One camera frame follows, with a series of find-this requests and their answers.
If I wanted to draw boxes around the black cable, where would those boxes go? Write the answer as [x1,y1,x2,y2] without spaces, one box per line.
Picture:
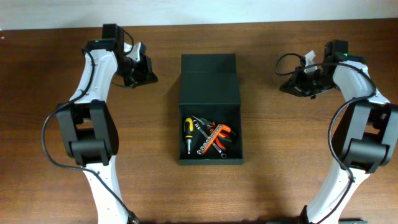
[41,27,141,224]
[274,52,377,224]

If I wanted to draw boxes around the right black cable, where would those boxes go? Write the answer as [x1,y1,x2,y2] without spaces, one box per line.
[274,52,377,224]

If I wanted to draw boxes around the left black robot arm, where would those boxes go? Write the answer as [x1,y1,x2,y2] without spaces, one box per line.
[52,24,158,223]

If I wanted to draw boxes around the left black cable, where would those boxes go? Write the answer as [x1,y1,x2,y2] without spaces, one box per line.
[41,27,141,224]

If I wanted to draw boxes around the silver ratchet wrench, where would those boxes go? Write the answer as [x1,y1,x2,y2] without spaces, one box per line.
[193,120,227,159]

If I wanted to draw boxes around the orange socket bit rail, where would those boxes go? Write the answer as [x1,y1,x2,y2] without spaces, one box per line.
[195,123,226,159]

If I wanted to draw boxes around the yellow black screwdriver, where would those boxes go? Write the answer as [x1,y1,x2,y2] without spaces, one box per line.
[183,118,193,154]

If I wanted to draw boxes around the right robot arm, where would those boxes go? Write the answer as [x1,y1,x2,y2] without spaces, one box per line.
[279,40,397,223]

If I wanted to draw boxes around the dark green box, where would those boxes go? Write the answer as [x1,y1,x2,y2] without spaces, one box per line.
[178,54,244,166]

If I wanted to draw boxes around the orange black long-nose pliers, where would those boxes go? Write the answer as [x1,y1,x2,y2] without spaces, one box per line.
[192,115,236,143]

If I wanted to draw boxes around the small red cutting pliers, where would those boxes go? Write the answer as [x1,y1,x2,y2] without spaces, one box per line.
[215,133,233,150]

